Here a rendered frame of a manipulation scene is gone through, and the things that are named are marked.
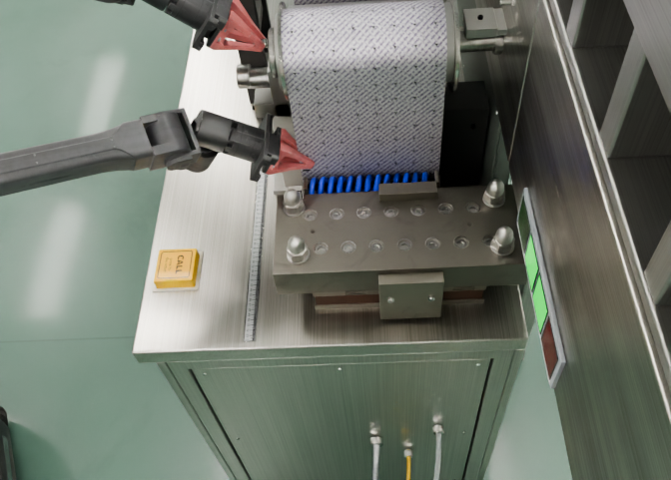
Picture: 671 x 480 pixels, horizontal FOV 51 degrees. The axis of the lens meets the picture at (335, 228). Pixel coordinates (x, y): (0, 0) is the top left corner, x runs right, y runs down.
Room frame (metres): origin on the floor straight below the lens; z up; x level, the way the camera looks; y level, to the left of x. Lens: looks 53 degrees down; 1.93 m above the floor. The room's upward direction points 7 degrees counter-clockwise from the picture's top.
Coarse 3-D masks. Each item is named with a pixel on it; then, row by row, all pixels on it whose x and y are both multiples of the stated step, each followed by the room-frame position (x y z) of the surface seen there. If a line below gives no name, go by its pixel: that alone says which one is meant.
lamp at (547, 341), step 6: (546, 324) 0.38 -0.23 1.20; (546, 330) 0.37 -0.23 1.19; (546, 336) 0.37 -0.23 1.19; (546, 342) 0.36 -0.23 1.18; (552, 342) 0.35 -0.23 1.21; (546, 348) 0.36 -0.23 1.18; (552, 348) 0.34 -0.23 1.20; (546, 354) 0.35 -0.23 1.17; (552, 354) 0.34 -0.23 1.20; (546, 360) 0.35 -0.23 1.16; (552, 360) 0.33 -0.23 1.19; (552, 366) 0.33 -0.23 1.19
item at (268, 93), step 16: (256, 80) 0.88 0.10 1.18; (272, 80) 0.87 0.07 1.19; (256, 96) 0.90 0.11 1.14; (272, 96) 0.87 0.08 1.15; (256, 112) 0.88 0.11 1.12; (272, 112) 0.87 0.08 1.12; (288, 112) 0.87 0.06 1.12; (288, 128) 0.88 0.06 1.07; (288, 176) 0.88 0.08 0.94; (304, 192) 0.87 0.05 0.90
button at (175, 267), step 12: (168, 252) 0.75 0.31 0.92; (180, 252) 0.75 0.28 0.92; (192, 252) 0.74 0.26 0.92; (168, 264) 0.72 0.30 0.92; (180, 264) 0.72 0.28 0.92; (192, 264) 0.72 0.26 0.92; (156, 276) 0.70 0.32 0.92; (168, 276) 0.70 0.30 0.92; (180, 276) 0.69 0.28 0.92; (192, 276) 0.69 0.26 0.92
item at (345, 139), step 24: (312, 120) 0.79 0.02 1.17; (336, 120) 0.79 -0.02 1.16; (360, 120) 0.79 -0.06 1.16; (384, 120) 0.78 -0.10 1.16; (408, 120) 0.78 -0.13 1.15; (432, 120) 0.78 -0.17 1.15; (312, 144) 0.79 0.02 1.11; (336, 144) 0.79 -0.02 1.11; (360, 144) 0.79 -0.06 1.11; (384, 144) 0.78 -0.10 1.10; (408, 144) 0.78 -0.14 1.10; (432, 144) 0.78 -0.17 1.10; (336, 168) 0.79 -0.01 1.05; (360, 168) 0.79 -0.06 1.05; (384, 168) 0.78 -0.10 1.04; (408, 168) 0.78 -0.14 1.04; (432, 168) 0.78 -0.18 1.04
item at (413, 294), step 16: (416, 272) 0.58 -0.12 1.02; (432, 272) 0.58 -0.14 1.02; (384, 288) 0.57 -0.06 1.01; (400, 288) 0.57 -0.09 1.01; (416, 288) 0.56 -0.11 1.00; (432, 288) 0.56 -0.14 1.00; (384, 304) 0.57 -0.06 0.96; (400, 304) 0.57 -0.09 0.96; (416, 304) 0.56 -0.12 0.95; (432, 304) 0.56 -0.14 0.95
